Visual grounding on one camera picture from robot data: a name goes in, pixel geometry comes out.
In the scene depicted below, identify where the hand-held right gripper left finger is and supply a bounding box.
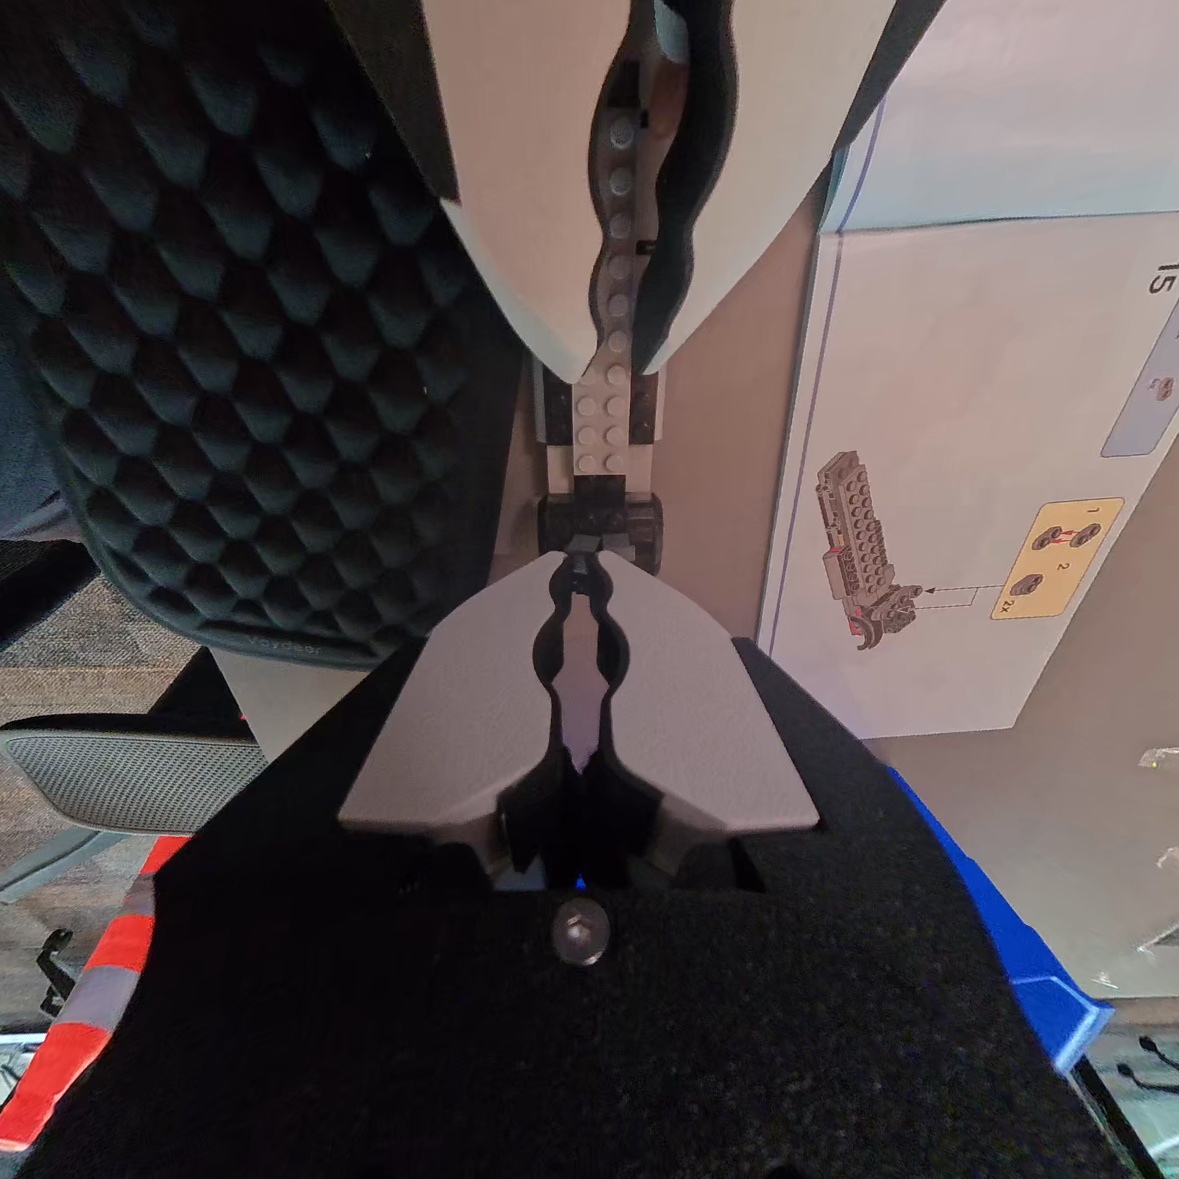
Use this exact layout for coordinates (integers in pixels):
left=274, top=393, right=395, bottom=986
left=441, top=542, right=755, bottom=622
left=338, top=551, right=591, bottom=889

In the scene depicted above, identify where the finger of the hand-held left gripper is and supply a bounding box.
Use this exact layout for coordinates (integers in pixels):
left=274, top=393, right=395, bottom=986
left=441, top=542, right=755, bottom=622
left=633, top=0, right=923, bottom=375
left=318, top=0, right=637, bottom=385

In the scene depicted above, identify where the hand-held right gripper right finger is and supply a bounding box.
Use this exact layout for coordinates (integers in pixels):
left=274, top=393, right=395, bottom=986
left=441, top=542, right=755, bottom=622
left=589, top=551, right=818, bottom=886

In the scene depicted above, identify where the grey and black lego vehicle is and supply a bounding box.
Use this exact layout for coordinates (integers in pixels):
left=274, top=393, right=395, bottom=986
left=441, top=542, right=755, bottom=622
left=534, top=57, right=667, bottom=577

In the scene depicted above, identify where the lego instruction booklet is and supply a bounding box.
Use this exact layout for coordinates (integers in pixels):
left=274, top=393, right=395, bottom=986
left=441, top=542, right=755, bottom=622
left=755, top=0, right=1179, bottom=741

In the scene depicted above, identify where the blue plastic bin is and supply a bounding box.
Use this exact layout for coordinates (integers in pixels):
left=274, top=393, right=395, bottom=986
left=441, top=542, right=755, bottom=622
left=883, top=765, right=1116, bottom=1082

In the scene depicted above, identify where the grey mesh office chair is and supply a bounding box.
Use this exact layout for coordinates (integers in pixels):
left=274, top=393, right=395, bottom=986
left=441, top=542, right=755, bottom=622
left=0, top=717, right=270, bottom=907

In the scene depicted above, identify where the black honeycomb seat cushion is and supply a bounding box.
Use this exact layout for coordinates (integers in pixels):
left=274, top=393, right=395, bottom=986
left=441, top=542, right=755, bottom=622
left=0, top=0, right=537, bottom=670

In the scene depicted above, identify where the orange safety vest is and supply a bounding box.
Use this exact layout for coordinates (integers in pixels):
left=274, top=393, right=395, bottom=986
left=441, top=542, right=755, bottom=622
left=0, top=833, right=185, bottom=1127

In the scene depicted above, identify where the black cable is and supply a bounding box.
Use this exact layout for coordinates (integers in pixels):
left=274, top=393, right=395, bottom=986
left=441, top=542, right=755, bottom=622
left=1116, top=1034, right=1179, bottom=1107

